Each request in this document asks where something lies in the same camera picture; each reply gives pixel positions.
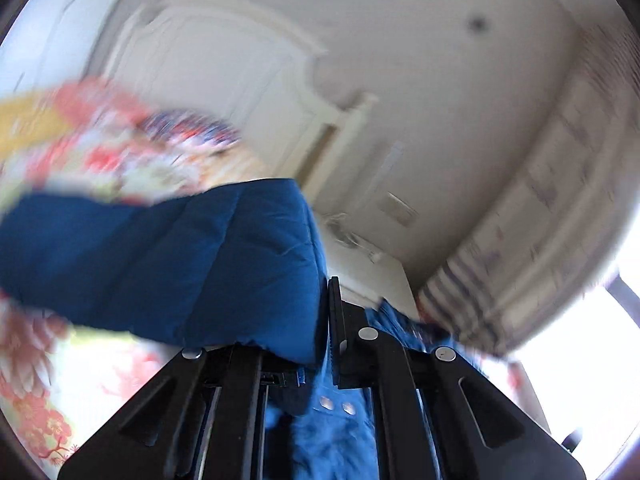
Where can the white wardrobe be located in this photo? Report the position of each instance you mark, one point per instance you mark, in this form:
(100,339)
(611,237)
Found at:
(55,35)

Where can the slim white lamp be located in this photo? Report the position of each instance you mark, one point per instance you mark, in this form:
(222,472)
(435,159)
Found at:
(374,256)

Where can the wall socket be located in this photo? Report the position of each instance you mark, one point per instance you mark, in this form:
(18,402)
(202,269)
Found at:
(397,208)

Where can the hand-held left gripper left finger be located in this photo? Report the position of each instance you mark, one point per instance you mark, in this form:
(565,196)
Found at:
(245,377)

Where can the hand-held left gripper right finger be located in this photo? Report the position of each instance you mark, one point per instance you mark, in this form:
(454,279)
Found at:
(337,340)

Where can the blue down jacket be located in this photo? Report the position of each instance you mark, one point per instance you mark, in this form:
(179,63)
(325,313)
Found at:
(175,260)

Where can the patterned beige curtain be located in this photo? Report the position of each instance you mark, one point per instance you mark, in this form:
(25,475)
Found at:
(540,200)

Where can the white bed headboard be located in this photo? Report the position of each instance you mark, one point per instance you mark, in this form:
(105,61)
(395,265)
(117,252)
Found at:
(210,70)

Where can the floral bed sheet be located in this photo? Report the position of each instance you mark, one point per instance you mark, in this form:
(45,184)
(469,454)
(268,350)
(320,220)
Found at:
(100,160)

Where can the white bedside table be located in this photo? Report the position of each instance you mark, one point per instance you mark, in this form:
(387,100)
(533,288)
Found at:
(372,282)

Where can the dark framed window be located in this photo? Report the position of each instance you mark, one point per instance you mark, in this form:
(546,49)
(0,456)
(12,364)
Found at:
(575,360)

